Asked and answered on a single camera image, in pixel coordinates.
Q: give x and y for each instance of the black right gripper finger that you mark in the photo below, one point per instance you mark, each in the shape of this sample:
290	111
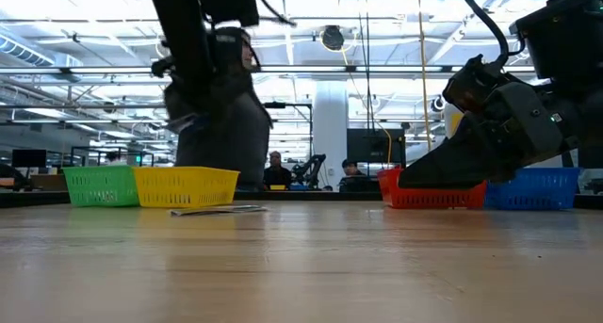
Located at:
452	163

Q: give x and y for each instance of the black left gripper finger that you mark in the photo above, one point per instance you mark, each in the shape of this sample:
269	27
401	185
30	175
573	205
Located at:
221	146

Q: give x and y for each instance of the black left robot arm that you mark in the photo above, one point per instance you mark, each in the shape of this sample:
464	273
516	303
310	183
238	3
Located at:
181	31

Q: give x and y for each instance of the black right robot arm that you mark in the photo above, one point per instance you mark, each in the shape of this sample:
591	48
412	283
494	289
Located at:
565	31

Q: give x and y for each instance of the background black robot arm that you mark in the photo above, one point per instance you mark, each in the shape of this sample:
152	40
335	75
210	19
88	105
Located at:
308	170

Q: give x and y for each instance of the red plastic basket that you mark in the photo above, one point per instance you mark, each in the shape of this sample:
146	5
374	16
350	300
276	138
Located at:
433	198

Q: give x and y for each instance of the white yellow wipes canister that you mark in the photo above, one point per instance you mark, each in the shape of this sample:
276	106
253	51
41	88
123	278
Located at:
453	120

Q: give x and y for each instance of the yellow plastic basket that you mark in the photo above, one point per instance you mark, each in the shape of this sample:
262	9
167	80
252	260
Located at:
186	186

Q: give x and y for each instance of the person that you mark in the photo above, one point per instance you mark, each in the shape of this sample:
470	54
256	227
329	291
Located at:
277	172
355	179

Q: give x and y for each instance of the grey comb sachet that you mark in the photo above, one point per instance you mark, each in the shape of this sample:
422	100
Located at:
216	210

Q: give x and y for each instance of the blue plastic basket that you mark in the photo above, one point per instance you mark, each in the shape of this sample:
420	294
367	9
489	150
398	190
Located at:
532	191

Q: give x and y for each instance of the black monitor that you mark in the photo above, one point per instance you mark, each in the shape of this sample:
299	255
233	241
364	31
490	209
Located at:
374	146
28	158

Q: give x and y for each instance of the green plastic basket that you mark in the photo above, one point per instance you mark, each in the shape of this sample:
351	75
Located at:
101	186

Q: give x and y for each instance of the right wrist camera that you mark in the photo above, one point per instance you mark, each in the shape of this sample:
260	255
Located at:
468	85

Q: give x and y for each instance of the black table frame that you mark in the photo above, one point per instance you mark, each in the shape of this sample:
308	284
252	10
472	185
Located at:
306	196

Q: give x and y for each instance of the overhead camera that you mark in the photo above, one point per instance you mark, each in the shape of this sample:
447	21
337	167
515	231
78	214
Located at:
333	38

